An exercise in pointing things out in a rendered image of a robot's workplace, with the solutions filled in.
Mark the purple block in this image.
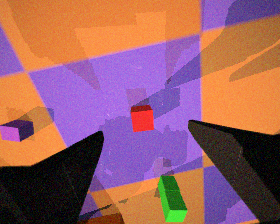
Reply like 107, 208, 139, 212
0, 119, 34, 142

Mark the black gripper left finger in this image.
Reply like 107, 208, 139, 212
0, 131, 104, 224

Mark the green block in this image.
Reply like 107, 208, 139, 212
158, 175, 180, 200
161, 191, 188, 222

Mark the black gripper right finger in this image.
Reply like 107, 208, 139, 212
188, 120, 280, 222

